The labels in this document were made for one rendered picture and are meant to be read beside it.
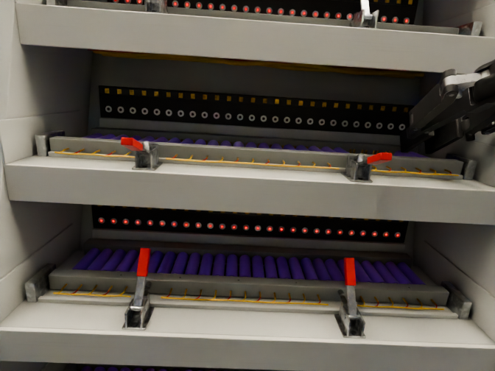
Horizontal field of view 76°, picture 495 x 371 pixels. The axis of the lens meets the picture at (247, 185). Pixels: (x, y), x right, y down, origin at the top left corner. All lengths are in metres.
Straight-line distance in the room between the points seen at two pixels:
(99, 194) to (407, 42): 0.42
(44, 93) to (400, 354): 0.58
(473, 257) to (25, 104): 0.63
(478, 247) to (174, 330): 0.42
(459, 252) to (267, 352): 0.32
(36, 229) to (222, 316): 0.28
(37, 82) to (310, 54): 0.36
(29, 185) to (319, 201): 0.35
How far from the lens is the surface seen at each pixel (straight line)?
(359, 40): 0.45
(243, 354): 0.43
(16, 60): 0.49
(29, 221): 0.51
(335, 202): 0.40
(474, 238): 0.55
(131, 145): 0.34
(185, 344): 0.42
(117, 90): 0.60
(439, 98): 0.40
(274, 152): 0.43
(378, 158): 0.36
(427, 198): 0.45
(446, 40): 0.50
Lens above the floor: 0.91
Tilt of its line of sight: 1 degrees up
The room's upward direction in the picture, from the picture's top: 3 degrees clockwise
